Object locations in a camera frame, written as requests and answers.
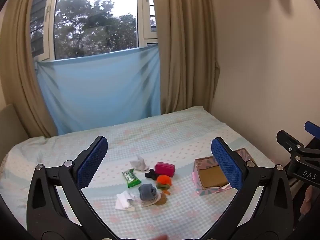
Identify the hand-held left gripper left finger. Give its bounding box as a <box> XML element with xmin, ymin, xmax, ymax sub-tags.
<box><xmin>26</xmin><ymin>136</ymin><xmax>118</xmax><ymax>232</ymax></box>

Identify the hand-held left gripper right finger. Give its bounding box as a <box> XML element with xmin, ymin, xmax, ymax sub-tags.
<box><xmin>202</xmin><ymin>137</ymin><xmax>293</xmax><ymax>232</ymax></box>

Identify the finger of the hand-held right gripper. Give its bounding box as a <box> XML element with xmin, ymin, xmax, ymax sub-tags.
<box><xmin>276</xmin><ymin>130</ymin><xmax>305</xmax><ymax>153</ymax></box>
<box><xmin>304</xmin><ymin>121</ymin><xmax>320</xmax><ymax>139</ymax></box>

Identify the cardboard box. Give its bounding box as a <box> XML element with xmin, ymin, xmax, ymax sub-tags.
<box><xmin>192</xmin><ymin>148</ymin><xmax>256</xmax><ymax>196</ymax></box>

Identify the green snack packet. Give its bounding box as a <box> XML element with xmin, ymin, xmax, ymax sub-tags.
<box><xmin>121</xmin><ymin>168</ymin><xmax>139</xmax><ymax>189</ymax></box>

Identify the grey fuzzy sock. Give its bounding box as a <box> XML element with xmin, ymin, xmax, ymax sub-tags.
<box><xmin>138</xmin><ymin>183</ymin><xmax>158</xmax><ymax>202</ymax></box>

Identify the pink zipper pouch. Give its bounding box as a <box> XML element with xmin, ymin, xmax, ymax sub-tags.
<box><xmin>154</xmin><ymin>162</ymin><xmax>176</xmax><ymax>177</ymax></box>

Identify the beige brown soft pad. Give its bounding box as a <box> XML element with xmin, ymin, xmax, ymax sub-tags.
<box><xmin>141</xmin><ymin>192</ymin><xmax>168</xmax><ymax>208</ymax></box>

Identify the person's right hand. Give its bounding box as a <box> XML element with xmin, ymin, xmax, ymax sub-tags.
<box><xmin>299</xmin><ymin>185</ymin><xmax>313</xmax><ymax>213</ymax></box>

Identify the grey white folded cloth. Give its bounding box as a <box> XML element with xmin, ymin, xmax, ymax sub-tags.
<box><xmin>129</xmin><ymin>155</ymin><xmax>150</xmax><ymax>172</ymax></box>

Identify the checked bed sheet with bows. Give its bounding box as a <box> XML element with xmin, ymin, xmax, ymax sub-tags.
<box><xmin>0</xmin><ymin>106</ymin><xmax>276</xmax><ymax>240</ymax></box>

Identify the light blue hanging cloth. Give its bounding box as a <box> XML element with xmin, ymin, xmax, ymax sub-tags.
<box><xmin>37</xmin><ymin>44</ymin><xmax>161</xmax><ymax>136</ymax></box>

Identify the beige curtain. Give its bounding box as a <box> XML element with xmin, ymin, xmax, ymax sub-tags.
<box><xmin>152</xmin><ymin>0</ymin><xmax>221</xmax><ymax>115</ymax></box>
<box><xmin>0</xmin><ymin>0</ymin><xmax>63</xmax><ymax>138</ymax></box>

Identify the white framed window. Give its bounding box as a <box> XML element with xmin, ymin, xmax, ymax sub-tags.
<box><xmin>29</xmin><ymin>0</ymin><xmax>159</xmax><ymax>62</ymax></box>

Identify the orange plush fruit keychain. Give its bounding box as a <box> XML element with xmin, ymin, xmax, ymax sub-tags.
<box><xmin>155</xmin><ymin>175</ymin><xmax>173</xmax><ymax>196</ymax></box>

